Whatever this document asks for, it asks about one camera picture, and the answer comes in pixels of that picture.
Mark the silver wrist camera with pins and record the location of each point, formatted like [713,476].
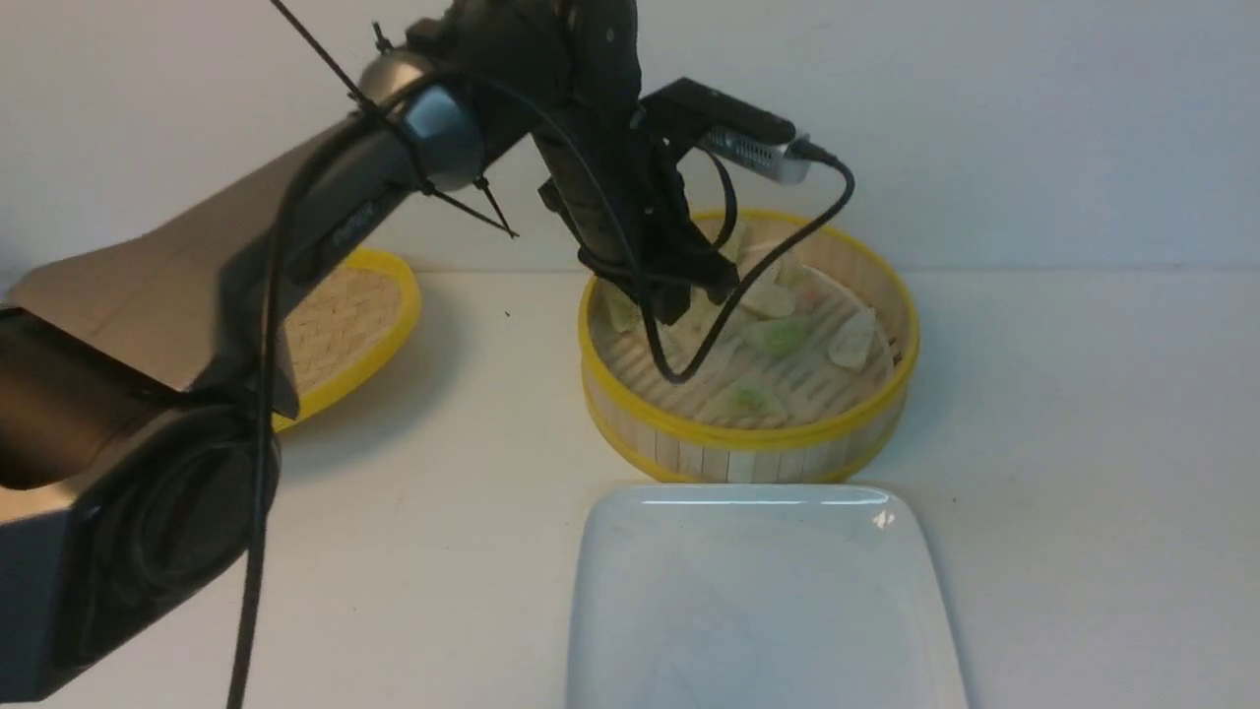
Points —
[692,116]

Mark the white steamer liner cloth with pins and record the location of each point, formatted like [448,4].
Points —
[810,387]

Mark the white dumpling right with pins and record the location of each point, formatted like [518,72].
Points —
[850,345]

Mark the green dumpling centre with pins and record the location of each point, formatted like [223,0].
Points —
[776,338]

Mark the yellow rimmed bamboo steamer basket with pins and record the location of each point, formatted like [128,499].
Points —
[672,449]

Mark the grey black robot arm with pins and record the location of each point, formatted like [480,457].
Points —
[140,380]

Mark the green dumpling front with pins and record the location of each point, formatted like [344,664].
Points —
[751,401]

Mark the white dumpling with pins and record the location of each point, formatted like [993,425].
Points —
[769,301]
[850,345]

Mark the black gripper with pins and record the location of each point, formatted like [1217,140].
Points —
[614,176]

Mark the yellow rimmed bamboo steamer lid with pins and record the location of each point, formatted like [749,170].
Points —
[351,326]

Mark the white square plate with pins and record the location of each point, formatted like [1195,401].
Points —
[758,596]

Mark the white dumpling centre top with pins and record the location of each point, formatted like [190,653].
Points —
[769,301]

